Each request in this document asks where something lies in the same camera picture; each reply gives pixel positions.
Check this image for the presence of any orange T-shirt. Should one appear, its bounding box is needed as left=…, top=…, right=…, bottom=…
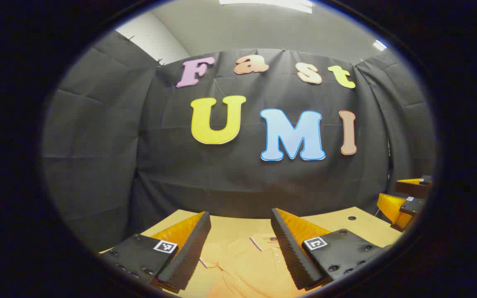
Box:
left=181, top=234, right=318, bottom=298

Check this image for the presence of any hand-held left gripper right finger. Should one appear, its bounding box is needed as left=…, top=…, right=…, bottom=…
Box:
left=271, top=208, right=388, bottom=291

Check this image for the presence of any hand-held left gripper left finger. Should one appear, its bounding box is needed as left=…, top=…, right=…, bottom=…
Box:
left=100, top=211, right=212, bottom=294

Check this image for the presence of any long ceiling light panel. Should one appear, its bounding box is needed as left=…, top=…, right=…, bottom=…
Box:
left=219, top=0, right=314, bottom=14

